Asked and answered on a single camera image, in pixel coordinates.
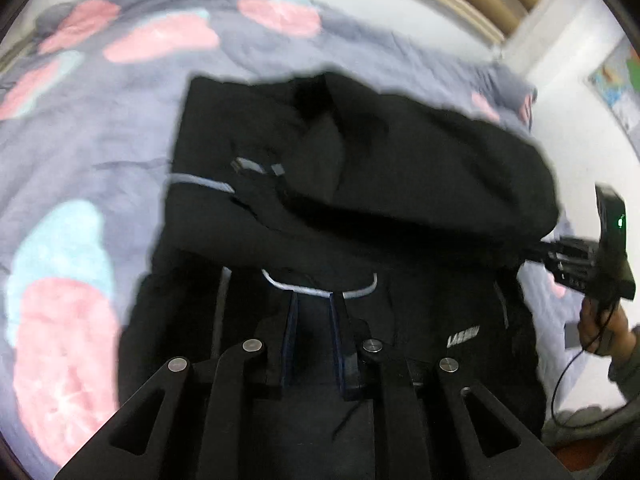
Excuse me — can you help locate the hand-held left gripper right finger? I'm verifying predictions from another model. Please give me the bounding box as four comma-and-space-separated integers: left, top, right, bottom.
327, 290, 576, 480

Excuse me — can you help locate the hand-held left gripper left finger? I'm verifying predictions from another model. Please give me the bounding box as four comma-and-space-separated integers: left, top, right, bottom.
52, 290, 301, 480

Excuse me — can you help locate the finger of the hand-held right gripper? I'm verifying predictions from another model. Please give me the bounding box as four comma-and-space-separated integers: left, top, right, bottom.
519, 240, 559, 264

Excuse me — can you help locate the black hooded jacket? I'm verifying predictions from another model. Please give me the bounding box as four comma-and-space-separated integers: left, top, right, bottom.
117, 71, 562, 480

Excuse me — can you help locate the person's right forearm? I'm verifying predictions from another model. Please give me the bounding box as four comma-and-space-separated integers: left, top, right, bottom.
607, 326, 640, 397

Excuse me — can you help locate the person's right hand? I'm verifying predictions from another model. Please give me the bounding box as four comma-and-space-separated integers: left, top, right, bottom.
578, 297, 630, 359

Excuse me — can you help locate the grey floral pillow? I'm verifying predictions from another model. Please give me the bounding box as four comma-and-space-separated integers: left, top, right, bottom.
469, 67, 540, 133

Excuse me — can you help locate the person's grey clothing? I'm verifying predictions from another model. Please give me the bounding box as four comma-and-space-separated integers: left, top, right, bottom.
541, 399, 633, 447

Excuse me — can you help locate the grey floral blanket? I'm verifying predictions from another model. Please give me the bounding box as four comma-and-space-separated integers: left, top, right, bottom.
0, 0, 583, 473

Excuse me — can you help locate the black cable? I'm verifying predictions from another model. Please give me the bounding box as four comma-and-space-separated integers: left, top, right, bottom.
549, 305, 628, 432

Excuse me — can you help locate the colourful wall map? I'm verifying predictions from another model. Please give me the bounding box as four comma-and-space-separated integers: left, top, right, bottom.
587, 47, 640, 153

